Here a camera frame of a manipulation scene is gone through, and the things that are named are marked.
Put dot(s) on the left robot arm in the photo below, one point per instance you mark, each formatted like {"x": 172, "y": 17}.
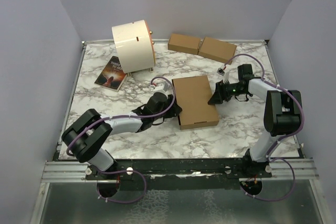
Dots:
{"x": 85, "y": 137}

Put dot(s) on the dark paperback book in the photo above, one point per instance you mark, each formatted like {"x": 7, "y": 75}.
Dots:
{"x": 112, "y": 76}

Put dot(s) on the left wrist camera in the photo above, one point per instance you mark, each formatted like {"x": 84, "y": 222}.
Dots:
{"x": 160, "y": 88}

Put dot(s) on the brown cardboard box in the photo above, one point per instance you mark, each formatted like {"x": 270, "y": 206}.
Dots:
{"x": 192, "y": 95}

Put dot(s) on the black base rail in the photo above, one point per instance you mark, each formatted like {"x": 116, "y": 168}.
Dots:
{"x": 180, "y": 174}

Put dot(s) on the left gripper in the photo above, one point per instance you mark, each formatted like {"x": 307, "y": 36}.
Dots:
{"x": 174, "y": 112}

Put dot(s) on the cream cylindrical container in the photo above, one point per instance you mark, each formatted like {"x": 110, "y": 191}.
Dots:
{"x": 134, "y": 46}

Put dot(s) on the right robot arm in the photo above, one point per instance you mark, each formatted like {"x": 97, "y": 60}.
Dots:
{"x": 283, "y": 114}

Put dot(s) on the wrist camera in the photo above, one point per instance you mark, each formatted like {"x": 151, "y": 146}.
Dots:
{"x": 224, "y": 73}
{"x": 160, "y": 88}

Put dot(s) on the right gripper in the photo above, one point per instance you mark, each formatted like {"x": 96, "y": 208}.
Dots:
{"x": 220, "y": 95}

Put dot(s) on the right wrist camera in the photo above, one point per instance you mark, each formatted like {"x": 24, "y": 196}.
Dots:
{"x": 224, "y": 73}

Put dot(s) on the aluminium table frame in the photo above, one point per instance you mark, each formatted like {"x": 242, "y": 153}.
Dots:
{"x": 72, "y": 200}

